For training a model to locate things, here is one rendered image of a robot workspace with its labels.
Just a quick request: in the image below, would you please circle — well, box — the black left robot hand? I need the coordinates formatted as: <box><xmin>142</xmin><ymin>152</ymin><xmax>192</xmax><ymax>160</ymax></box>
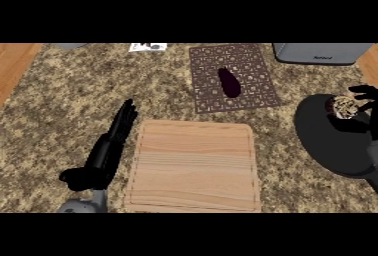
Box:
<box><xmin>58</xmin><ymin>98</ymin><xmax>141</xmax><ymax>193</ymax></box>

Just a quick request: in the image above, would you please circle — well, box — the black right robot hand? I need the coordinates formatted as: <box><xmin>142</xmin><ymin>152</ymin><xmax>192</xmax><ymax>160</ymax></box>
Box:
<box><xmin>347</xmin><ymin>84</ymin><xmax>378</xmax><ymax>142</ymax></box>

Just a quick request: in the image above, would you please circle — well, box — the dark grey round pan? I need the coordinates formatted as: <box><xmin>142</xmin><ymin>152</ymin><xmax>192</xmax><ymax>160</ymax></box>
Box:
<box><xmin>293</xmin><ymin>93</ymin><xmax>378</xmax><ymax>179</ymax></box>

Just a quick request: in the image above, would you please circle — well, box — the pale wooden cutting board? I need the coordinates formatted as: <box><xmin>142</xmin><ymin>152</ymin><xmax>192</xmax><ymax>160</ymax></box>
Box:
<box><xmin>121</xmin><ymin>119</ymin><xmax>263</xmax><ymax>214</ymax></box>

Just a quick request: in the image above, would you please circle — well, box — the grey appliance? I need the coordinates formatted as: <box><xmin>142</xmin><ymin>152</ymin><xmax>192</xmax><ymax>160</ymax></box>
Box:
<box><xmin>272</xmin><ymin>42</ymin><xmax>377</xmax><ymax>66</ymax></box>

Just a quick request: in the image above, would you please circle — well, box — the dark purple eggplant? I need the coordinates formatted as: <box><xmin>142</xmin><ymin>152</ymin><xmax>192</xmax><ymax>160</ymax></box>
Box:
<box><xmin>217</xmin><ymin>67</ymin><xmax>244</xmax><ymax>99</ymax></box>

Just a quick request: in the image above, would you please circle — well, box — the white printed paper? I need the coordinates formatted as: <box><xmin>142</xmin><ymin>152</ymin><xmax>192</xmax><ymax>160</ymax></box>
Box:
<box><xmin>127</xmin><ymin>42</ymin><xmax>169</xmax><ymax>53</ymax></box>

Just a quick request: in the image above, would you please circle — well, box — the pale grey object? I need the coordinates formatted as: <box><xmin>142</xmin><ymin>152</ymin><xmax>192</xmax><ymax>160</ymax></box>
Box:
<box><xmin>55</xmin><ymin>42</ymin><xmax>90</xmax><ymax>51</ymax></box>

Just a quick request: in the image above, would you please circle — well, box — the brown patterned placemat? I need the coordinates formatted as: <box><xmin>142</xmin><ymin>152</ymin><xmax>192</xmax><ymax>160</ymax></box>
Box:
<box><xmin>188</xmin><ymin>42</ymin><xmax>282</xmax><ymax>115</ymax></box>

